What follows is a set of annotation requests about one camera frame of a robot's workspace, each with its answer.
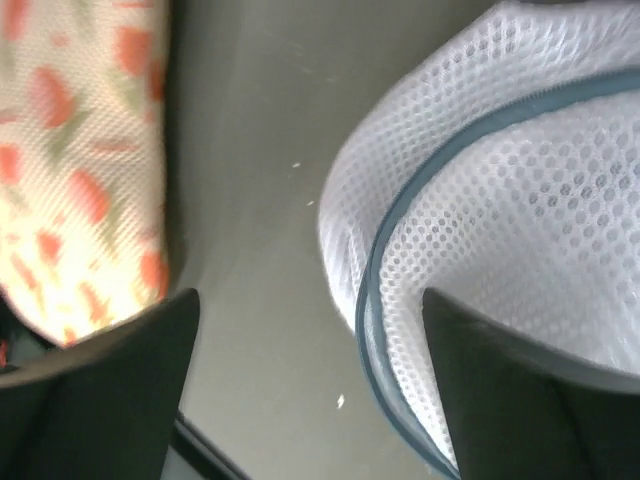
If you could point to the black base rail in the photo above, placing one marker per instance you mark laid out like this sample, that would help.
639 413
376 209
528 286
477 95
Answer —
192 456

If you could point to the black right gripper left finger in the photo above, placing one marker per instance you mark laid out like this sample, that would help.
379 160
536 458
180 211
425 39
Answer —
103 408

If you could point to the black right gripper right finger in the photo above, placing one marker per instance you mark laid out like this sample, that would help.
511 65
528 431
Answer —
519 409

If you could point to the floral mesh laundry bag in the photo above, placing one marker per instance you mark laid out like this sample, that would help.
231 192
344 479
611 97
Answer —
83 163

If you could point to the white mesh laundry bag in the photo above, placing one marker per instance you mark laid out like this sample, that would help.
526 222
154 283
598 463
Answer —
503 170

